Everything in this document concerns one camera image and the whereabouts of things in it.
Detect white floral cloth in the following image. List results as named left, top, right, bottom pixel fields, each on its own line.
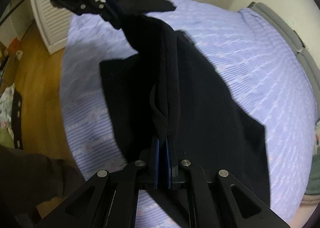
left=0, top=84, right=15, bottom=139

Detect lilac floral striped bedsheet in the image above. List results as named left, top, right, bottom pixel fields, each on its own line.
left=60, top=0, right=317, bottom=222

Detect black pants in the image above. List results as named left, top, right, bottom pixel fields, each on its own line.
left=100, top=0, right=270, bottom=207

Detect grey padded headboard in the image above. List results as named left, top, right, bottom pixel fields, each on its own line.
left=248, top=2, right=320, bottom=119

